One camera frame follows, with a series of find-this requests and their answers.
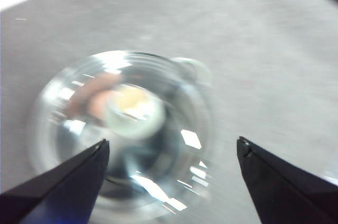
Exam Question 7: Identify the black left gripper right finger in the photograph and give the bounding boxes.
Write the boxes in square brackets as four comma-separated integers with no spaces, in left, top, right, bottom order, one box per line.
[236,136,338,224]

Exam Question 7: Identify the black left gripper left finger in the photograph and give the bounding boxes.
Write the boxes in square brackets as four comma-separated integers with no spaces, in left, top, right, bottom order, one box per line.
[0,138,110,224]

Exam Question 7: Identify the brown egg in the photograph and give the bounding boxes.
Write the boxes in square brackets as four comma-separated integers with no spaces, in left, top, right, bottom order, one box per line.
[67,72,125,127]

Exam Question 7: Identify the glass lid with green knob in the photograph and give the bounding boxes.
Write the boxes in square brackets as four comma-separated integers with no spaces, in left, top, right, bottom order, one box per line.
[28,49,212,220]

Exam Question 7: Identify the pale green electric cooking pot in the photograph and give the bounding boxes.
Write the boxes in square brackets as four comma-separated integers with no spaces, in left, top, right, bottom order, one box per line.
[25,49,214,222]

